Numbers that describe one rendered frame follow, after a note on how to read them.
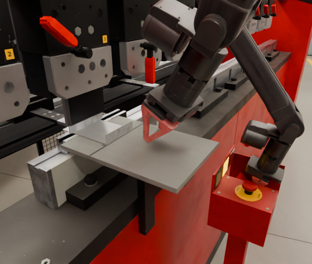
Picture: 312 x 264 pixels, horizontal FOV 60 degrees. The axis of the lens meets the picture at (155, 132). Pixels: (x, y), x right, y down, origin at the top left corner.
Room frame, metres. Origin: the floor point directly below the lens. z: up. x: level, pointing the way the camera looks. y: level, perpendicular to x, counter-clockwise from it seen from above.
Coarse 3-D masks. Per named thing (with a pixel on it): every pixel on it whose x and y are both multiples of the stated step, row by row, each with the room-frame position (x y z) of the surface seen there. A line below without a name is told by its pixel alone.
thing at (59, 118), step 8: (32, 96) 0.67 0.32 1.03; (40, 96) 0.68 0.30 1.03; (32, 104) 0.65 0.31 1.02; (40, 104) 0.67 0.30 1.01; (48, 104) 0.69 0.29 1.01; (24, 112) 0.63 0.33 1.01; (32, 112) 0.63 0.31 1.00; (40, 112) 0.63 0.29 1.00; (48, 112) 0.63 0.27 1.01; (56, 112) 0.63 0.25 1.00; (8, 120) 0.62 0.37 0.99; (16, 120) 0.61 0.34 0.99; (56, 120) 0.58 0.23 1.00; (64, 120) 0.58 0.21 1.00
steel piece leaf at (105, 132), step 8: (88, 128) 0.54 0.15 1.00; (96, 128) 0.54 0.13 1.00; (104, 128) 0.54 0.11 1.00; (112, 128) 0.54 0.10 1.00; (120, 128) 0.51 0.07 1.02; (128, 128) 0.53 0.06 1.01; (88, 136) 0.50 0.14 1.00; (96, 136) 0.50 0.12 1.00; (104, 136) 0.50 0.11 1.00; (112, 136) 0.48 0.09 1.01; (120, 136) 0.51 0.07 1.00
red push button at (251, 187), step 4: (244, 184) 0.60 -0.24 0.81; (248, 184) 0.59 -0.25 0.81; (252, 184) 0.59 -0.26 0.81; (244, 188) 0.59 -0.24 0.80; (248, 188) 0.58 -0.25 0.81; (252, 188) 0.58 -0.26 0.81; (256, 188) 0.59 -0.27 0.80; (244, 192) 0.60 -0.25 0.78; (248, 192) 0.59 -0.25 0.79; (252, 192) 0.59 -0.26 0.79
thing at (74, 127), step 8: (80, 96) 0.54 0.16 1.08; (88, 96) 0.55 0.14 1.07; (96, 96) 0.58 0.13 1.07; (64, 104) 0.52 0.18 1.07; (72, 104) 0.52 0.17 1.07; (80, 104) 0.53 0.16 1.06; (88, 104) 0.55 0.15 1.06; (96, 104) 0.57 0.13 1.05; (64, 112) 0.52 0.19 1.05; (72, 112) 0.52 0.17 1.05; (80, 112) 0.53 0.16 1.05; (88, 112) 0.55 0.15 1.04; (96, 112) 0.57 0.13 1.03; (72, 120) 0.51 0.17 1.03; (80, 120) 0.53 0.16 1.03; (88, 120) 0.56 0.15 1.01; (96, 120) 0.58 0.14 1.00; (72, 128) 0.52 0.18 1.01; (80, 128) 0.54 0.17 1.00
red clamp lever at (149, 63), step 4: (140, 44) 0.66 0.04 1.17; (144, 44) 0.65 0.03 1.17; (148, 44) 0.64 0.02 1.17; (152, 44) 0.64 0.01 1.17; (144, 48) 0.65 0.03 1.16; (148, 48) 0.64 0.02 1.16; (152, 48) 0.64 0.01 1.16; (156, 48) 0.65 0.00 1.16; (148, 52) 0.65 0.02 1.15; (152, 52) 0.65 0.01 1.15; (148, 56) 0.65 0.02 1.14; (152, 56) 0.65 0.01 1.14; (148, 60) 0.64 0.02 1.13; (152, 60) 0.64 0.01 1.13; (148, 64) 0.64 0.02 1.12; (152, 64) 0.64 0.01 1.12; (148, 68) 0.64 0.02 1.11; (152, 68) 0.64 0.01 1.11; (148, 72) 0.64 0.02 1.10; (152, 72) 0.64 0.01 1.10; (148, 76) 0.64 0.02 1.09; (152, 76) 0.64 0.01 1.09; (148, 80) 0.64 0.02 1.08; (152, 80) 0.64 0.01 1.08
